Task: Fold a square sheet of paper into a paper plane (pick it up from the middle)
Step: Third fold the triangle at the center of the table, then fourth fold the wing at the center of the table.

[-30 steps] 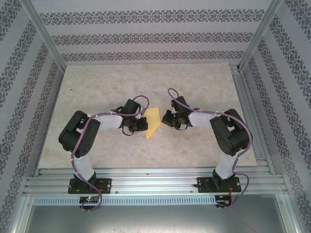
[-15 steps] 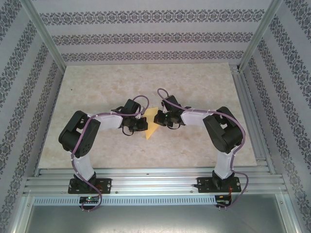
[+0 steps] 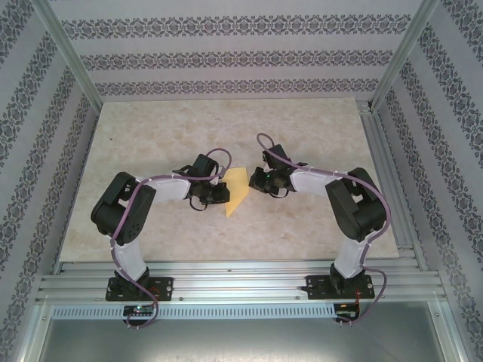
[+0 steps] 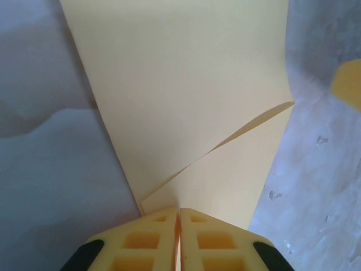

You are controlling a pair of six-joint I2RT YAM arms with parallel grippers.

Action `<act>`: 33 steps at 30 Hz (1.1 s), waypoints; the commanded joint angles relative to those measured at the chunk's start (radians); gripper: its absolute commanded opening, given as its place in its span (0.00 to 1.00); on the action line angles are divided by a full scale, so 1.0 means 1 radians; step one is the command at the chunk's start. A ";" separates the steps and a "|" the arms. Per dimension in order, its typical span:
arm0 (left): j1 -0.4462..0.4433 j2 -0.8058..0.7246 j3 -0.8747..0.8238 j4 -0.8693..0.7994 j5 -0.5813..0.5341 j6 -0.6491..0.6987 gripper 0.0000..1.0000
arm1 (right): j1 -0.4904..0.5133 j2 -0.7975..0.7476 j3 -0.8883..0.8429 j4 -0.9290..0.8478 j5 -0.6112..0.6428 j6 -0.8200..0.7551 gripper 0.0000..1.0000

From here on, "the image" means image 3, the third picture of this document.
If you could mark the aluminium side rail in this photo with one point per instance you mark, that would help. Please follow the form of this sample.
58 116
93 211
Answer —
381 151

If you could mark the grey metal sheet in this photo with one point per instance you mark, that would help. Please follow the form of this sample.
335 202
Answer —
241 339

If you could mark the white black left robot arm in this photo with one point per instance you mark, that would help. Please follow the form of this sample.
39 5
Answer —
109 211

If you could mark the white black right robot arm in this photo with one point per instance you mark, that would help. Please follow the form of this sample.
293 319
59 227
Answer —
354 215

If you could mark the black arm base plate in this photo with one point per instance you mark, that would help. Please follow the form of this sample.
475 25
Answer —
317 286
164 288

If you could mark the long aluminium mounting rail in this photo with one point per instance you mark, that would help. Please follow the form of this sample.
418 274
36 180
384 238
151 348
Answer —
241 283

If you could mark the yellow cloth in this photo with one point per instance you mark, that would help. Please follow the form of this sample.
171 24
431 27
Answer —
237 188

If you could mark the small circuit board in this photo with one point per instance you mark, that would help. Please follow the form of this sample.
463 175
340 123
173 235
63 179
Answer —
137 310
345 307

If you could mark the aluminium frame post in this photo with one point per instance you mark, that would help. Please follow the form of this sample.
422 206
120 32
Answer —
403 53
68 49

